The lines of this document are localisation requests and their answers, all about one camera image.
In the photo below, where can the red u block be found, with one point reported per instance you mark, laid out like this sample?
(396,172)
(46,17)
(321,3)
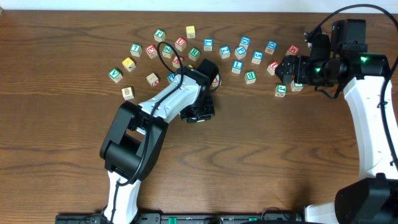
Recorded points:
(272,67)
(180,44)

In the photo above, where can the blue 2 block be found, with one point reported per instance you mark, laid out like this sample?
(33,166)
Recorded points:
(225,52)

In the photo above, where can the green 7 block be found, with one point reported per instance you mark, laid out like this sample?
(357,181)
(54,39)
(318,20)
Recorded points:
(136,50)

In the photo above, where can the green J block top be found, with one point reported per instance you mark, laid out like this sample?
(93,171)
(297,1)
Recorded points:
(159,35)

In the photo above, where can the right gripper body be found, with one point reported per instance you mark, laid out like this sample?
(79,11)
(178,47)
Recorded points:
(288,69)

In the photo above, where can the green V block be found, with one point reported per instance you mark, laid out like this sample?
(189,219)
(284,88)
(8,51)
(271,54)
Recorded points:
(116,75)

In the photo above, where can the blue D block upper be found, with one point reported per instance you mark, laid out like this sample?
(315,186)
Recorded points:
(244,42)

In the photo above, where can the red M block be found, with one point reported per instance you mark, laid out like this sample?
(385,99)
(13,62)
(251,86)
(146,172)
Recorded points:
(292,50)

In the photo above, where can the red-sided wooden block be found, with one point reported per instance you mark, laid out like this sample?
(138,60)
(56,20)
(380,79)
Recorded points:
(153,79)

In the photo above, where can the plain yellow block top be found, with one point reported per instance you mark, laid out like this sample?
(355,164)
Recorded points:
(190,31)

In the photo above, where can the green 4 block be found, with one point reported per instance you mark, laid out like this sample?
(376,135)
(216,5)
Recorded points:
(296,86)

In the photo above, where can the plain wooden picture block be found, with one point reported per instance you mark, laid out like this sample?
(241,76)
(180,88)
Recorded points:
(128,93)

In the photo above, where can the green J block lower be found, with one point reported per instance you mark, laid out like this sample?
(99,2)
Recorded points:
(280,90)

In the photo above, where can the blue l block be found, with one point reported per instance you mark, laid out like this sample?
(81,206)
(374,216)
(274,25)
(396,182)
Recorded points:
(208,45)
(237,67)

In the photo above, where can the red I block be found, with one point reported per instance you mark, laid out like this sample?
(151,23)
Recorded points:
(216,82)

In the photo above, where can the blue L block lower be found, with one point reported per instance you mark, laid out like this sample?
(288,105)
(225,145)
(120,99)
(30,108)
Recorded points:
(237,67)

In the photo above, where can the red A block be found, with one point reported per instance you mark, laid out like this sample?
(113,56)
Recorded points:
(176,61)

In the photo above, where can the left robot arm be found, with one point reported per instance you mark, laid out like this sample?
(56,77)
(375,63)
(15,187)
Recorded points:
(134,140)

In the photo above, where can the blue d block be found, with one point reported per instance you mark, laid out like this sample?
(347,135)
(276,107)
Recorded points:
(271,46)
(244,42)

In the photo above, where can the blue P block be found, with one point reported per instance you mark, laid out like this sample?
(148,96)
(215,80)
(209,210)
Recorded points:
(240,52)

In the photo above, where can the red U block left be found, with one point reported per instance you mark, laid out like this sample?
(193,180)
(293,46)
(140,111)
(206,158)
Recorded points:
(180,44)

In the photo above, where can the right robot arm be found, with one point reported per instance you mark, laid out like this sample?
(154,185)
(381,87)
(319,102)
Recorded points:
(341,60)

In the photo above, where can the green R block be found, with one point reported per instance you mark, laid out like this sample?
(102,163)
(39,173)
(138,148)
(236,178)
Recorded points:
(194,54)

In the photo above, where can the blue L block top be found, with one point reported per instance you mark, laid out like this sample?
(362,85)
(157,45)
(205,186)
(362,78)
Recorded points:
(208,45)

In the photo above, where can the red U block right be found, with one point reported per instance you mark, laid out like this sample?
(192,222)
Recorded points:
(272,67)

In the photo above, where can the blue T block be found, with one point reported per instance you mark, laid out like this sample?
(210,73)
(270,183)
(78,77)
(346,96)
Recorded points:
(170,77)

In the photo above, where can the green B block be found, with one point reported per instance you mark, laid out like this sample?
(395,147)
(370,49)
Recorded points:
(250,77)

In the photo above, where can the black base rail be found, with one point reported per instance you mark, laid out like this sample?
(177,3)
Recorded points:
(156,218)

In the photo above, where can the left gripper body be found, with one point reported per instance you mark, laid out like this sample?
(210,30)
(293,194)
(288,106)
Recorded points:
(198,112)

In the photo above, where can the yellow block left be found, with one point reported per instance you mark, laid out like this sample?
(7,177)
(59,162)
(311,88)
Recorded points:
(129,64)

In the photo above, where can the blue 5 block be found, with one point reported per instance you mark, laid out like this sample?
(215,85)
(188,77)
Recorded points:
(257,57)

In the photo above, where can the green j block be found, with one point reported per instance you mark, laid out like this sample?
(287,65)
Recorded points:
(280,90)
(159,35)

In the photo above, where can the green Z block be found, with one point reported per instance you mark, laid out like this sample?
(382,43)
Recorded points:
(167,51)

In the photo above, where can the blue D block right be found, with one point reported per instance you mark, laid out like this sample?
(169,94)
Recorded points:
(271,46)

